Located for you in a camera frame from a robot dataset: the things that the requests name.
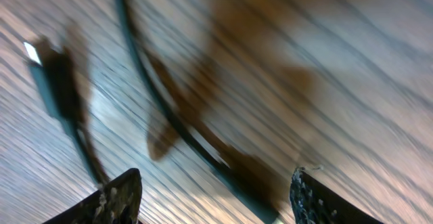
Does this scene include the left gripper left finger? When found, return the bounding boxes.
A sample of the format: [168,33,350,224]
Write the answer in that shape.
[44,168,142,224]

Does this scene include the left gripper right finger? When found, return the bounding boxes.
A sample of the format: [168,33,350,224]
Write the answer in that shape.
[290,167,382,224]

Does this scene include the long black usb cable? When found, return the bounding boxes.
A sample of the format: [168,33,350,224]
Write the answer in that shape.
[23,0,281,224]

